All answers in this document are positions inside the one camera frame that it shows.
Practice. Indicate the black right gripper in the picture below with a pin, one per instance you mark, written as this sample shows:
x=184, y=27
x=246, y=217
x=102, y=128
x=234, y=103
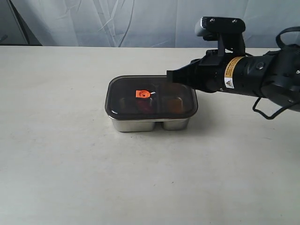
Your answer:
x=205, y=74

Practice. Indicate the yellow toy cheese block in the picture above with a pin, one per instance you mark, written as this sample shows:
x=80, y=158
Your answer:
x=175, y=105

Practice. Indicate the red toy sausage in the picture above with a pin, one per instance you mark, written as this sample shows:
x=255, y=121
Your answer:
x=144, y=105

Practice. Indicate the stainless steel lunch box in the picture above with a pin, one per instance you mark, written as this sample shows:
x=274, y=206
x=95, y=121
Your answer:
x=146, y=125

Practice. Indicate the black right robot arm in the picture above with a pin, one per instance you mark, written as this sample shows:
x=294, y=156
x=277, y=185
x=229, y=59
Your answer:
x=274, y=75

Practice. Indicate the white backdrop curtain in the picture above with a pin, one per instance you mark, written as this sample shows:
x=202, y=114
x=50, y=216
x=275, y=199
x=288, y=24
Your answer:
x=151, y=23

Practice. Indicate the dark stand behind table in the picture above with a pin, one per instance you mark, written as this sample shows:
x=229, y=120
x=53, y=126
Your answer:
x=13, y=29

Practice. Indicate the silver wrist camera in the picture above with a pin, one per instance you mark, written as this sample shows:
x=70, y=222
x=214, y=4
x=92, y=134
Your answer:
x=225, y=30

